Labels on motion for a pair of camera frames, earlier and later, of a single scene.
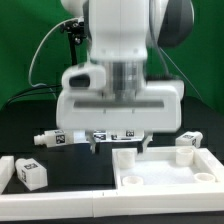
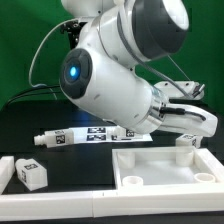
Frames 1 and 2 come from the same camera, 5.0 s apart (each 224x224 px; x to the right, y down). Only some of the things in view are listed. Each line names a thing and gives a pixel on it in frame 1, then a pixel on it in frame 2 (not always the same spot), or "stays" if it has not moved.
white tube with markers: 54,138 stays
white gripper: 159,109 -> 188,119
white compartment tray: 167,167 stays
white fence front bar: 111,203 stays
